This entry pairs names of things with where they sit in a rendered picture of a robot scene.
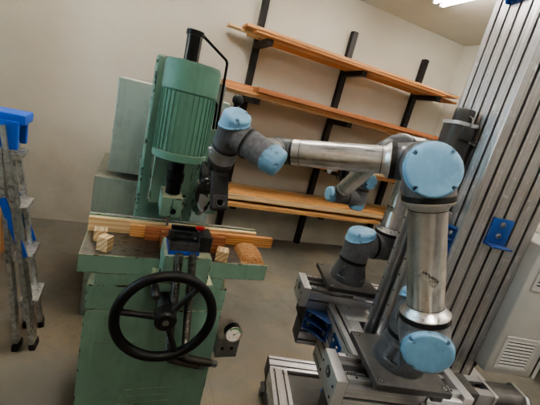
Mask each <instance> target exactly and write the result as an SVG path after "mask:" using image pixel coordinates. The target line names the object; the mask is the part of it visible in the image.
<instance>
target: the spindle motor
mask: <svg viewBox="0 0 540 405"><path fill-rule="evenodd" d="M220 80H221V71H220V70H218V69H216V68H213V67H209V66H207V65H204V64H201V63H196V62H193V61H189V60H186V59H180V58H176V57H171V56H168V58H167V59H166V62H165V68H164V73H163V79H162V89H161V95H160V100H159V105H158V111H157V121H156V126H155V132H154V138H153V147H152V154H153V155H155V156H157V157H159V158H161V159H164V160H167V161H170V162H176V163H180V164H186V165H201V164H202V163H203V162H204V161H205V158H206V154H207V146H208V142H209V138H210V133H211V126H212V121H213V117H214V113H215V105H216V100H217V96H218V92H219V85H220Z"/></svg>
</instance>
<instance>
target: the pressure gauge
mask: <svg viewBox="0 0 540 405"><path fill-rule="evenodd" d="M223 332H224V335H225V338H226V340H227V342H237V341H238V340H239V339H240V338H241V337H242V335H243V331H242V329H241V327H240V325H239V324H238V323H235V322H232V323H230V324H228V325H227V326H226V327H225V328H224V331H223ZM233 334H235V336H233Z"/></svg>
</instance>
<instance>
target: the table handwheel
mask: <svg viewBox="0 0 540 405"><path fill-rule="evenodd" d="M167 281H173V282H180V283H183V284H188V285H189V286H191V287H193V288H194V289H193V290H192V291H191V292H190V293H189V294H187V295H186V296H185V297H184V298H183V299H182V300H180V301H179V302H178V303H177V304H176V305H175V306H174V307H173V306H172V305H170V293H169V292H161V297H160V299H159V300H157V308H156V309H155V311H154V313H147V312H140V311H133V310H128V309H123V307H124V306H125V303H126V302H127V301H128V300H129V298H130V297H131V296H133V295H134V294H135V293H137V292H138V291H140V290H141V289H143V288H145V287H147V286H149V285H152V284H154V283H160V282H167ZM197 293H201V294H202V296H203V298H204V300H205V302H206V304H207V318H206V321H205V323H204V325H203V327H202V328H201V330H200V331H199V332H198V333H197V335H196V336H195V337H193V338H192V339H191V340H190V341H188V342H187V343H185V344H184V345H182V346H179V347H177V346H176V343H175V340H174V335H173V331H172V329H173V328H174V327H175V325H176V323H177V317H176V312H177V311H178V310H179V309H180V308H181V307H182V306H183V305H184V304H185V303H186V302H188V301H189V300H190V299H191V298H193V297H194V296H195V295H196V294H197ZM216 315H217V305H216V301H215V297H214V294H213V293H212V291H211V290H210V288H209V287H208V286H207V285H206V284H205V283H204V282H203V281H201V280H200V279H199V278H197V277H196V276H192V275H191V274H188V273H184V272H176V271H164V272H155V273H152V274H149V275H146V276H143V277H141V278H139V279H137V280H135V281H134V282H133V283H131V284H129V285H128V286H127V287H126V288H125V289H123V290H122V292H121V293H120V294H119V295H118V296H117V298H116V300H115V301H114V302H113V304H112V307H111V309H110V312H109V315H108V331H109V334H110V336H111V339H112V340H113V342H114V344H115V345H116V346H117V347H118V348H119V349H120V350H121V351H122V352H123V353H125V354H127V355H128V356H130V357H132V358H135V359H138V360H142V361H147V362H164V361H168V360H172V359H175V358H179V357H181V356H183V355H185V354H188V353H189V352H191V351H192V350H194V349H195V348H196V347H198V346H199V345H200V344H201V343H202V342H203V341H204V340H205V339H206V338H207V336H208V335H209V333H210V332H211V330H212V328H213V326H214V324H215V319H216ZM120 316H127V317H140V318H146V319H151V320H154V326H155V328H156V329H158V330H160V331H166V334H167V337H168V339H169V342H170V348H171V350H164V351H149V350H143V349H140V348H138V347H136V346H134V345H132V344H131V343H130V342H128V341H127V340H126V338H125V337H124V335H123V334H122V332H121V327H120Z"/></svg>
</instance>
